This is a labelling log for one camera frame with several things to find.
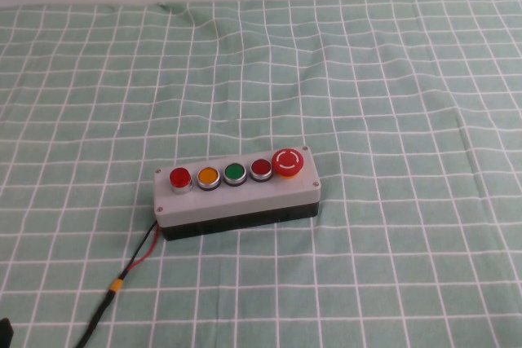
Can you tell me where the thin red wire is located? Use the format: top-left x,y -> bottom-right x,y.
121,225 -> 161,280

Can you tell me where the red domed indicator light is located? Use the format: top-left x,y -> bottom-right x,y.
169,167 -> 193,195

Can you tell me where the thin black wire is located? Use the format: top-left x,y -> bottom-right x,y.
118,219 -> 159,280

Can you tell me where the red flat push button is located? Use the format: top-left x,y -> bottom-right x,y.
249,158 -> 273,183

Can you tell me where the grey black button control box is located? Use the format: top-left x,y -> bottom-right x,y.
153,144 -> 322,243

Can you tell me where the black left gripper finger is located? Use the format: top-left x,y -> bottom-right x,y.
0,316 -> 15,348

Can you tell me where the yellow push button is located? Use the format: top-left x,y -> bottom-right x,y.
197,165 -> 222,192

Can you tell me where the red mushroom emergency stop button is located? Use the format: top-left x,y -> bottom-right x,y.
272,148 -> 305,180

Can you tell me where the green push button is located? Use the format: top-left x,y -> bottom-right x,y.
223,162 -> 248,187

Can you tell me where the black sheathed cable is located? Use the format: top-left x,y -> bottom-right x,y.
75,289 -> 116,348

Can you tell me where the green white-grid tablecloth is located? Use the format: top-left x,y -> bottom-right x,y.
0,0 -> 522,348

